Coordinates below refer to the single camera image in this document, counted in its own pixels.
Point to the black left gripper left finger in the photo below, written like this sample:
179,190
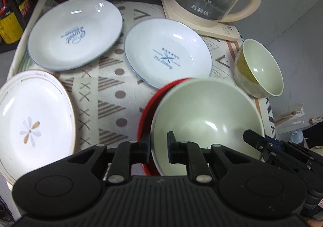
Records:
126,155

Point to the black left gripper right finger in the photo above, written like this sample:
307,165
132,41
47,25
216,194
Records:
194,158

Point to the red black bowl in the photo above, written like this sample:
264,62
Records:
146,119

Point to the large pale green bowl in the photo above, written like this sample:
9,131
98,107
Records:
205,111

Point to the white flower plate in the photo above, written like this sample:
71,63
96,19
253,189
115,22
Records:
38,124

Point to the white Bakery plate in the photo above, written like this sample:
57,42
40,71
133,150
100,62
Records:
160,51

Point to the small pale green bowl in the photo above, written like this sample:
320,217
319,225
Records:
256,71

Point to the white Sweet plate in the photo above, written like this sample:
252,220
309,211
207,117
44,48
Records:
74,33

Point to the beige kettle base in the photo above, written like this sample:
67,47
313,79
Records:
214,29

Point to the soy sauce bottle yellow label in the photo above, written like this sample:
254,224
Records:
11,30

